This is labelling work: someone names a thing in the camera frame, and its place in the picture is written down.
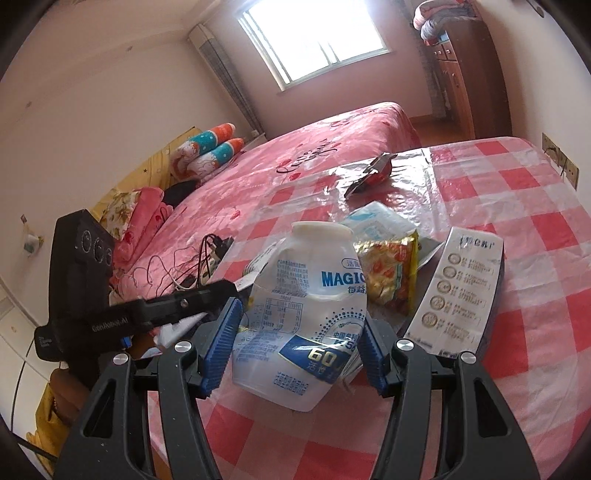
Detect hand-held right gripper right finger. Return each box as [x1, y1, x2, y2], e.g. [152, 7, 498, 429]
[360, 316, 541, 480]

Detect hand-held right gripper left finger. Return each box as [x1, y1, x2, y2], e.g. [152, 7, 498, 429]
[55, 296, 245, 480]

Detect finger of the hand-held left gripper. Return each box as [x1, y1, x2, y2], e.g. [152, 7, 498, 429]
[148, 279, 241, 329]

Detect white paper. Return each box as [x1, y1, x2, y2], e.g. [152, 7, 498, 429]
[157, 313, 208, 347]

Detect yellow snack packet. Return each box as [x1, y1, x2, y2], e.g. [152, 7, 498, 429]
[353, 231, 421, 317]

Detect white plastic drink bottle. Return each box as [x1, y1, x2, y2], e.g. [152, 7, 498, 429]
[231, 222, 370, 414]

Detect white carton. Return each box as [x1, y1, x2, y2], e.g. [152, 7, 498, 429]
[399, 226, 506, 358]

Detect dark foil wrapper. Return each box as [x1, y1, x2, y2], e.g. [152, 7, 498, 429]
[344, 154, 398, 199]

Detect person's left hand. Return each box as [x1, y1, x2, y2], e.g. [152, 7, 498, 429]
[50, 368, 88, 420]

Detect power strip with black plugs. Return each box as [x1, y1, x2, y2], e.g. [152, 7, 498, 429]
[200, 234, 235, 278]

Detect floral pillow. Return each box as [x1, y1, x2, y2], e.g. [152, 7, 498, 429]
[99, 189, 141, 241]

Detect white cabinet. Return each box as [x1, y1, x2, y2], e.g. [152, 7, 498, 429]
[0, 277, 52, 416]

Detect folded pink blanket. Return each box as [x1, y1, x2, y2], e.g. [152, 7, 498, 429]
[113, 187, 175, 273]

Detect black cloth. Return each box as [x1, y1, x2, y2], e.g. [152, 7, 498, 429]
[161, 180, 200, 206]

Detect yellow star print sheet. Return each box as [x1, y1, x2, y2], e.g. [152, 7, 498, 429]
[90, 127, 204, 217]

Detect pale blue wipes pack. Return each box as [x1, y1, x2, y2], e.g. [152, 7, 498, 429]
[342, 200, 419, 241]

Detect orange teal bolster pillow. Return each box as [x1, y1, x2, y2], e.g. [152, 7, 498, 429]
[189, 137, 246, 182]
[172, 122, 236, 181]

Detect yellow bag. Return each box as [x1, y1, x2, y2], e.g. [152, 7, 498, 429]
[34, 383, 71, 463]

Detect bed with pink sheet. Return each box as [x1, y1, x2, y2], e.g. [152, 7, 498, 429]
[108, 102, 421, 301]

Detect standing air conditioner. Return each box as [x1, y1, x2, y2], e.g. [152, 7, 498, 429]
[188, 24, 269, 141]

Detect window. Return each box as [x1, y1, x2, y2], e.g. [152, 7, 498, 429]
[235, 0, 393, 92]

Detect brown wooden wardrobe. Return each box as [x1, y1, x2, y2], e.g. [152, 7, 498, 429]
[422, 18, 513, 139]

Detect folded quilts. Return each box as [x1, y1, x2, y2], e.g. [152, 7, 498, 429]
[412, 0, 483, 45]

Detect small wall ornament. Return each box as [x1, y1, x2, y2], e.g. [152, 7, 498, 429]
[20, 213, 45, 256]

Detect thick black cable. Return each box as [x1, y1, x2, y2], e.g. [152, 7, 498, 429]
[18, 440, 59, 463]

